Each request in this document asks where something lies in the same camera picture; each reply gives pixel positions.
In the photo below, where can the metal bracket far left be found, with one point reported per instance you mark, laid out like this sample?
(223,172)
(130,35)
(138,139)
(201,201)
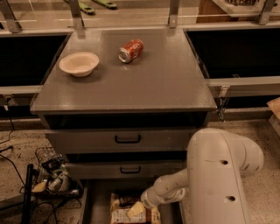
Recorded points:
(12,24)

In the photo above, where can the wooden box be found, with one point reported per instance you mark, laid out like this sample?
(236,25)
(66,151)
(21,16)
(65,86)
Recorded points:
(210,12)

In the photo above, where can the metal bracket far right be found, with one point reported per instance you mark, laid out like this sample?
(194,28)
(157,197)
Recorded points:
(264,16)

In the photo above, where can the white paper bowl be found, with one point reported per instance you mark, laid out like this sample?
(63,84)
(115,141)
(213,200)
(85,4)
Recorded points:
(79,64)

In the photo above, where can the brown chip bag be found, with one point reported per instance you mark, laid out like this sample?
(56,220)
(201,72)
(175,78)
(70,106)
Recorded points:
(120,205)

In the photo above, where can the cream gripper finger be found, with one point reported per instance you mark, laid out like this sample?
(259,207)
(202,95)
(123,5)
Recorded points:
(135,210)

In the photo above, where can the grey drawer cabinet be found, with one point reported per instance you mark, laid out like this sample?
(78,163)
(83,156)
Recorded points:
(162,88)

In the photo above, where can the grey top drawer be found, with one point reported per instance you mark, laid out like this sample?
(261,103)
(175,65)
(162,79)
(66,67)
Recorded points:
(81,141)

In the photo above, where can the green tool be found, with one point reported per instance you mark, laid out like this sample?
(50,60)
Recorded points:
(107,4)
(84,8)

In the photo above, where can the green tool left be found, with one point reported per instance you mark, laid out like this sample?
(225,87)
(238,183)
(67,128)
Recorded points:
(84,8)

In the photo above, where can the wire basket with clutter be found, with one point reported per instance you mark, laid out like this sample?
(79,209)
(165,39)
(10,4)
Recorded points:
(52,178)

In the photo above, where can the green tool right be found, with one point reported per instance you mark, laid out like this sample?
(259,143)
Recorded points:
(107,4)

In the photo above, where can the red soda can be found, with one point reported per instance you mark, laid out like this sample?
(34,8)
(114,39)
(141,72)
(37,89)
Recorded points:
(130,50)

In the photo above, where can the metal clamp on rail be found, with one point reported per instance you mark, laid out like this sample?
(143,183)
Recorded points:
(223,99)

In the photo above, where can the metal bracket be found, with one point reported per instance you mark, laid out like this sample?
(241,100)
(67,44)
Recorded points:
(12,24)
(264,16)
(173,13)
(76,14)

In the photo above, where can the grey open bottom drawer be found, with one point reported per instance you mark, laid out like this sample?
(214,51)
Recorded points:
(95,207)

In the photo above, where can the black stand post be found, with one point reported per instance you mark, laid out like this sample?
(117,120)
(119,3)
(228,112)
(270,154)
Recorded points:
(27,195)

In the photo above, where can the metal bracket centre right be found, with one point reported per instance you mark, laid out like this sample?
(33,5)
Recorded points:
(173,13)

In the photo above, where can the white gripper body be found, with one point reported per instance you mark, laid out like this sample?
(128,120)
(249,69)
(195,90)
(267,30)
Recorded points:
(148,199)

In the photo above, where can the metal bracket centre left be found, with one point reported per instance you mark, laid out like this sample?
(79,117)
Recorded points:
(76,14)

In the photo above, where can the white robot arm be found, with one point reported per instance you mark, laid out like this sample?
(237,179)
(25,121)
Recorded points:
(216,161)

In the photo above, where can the grey middle drawer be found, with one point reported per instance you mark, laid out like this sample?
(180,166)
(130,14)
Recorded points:
(124,170)

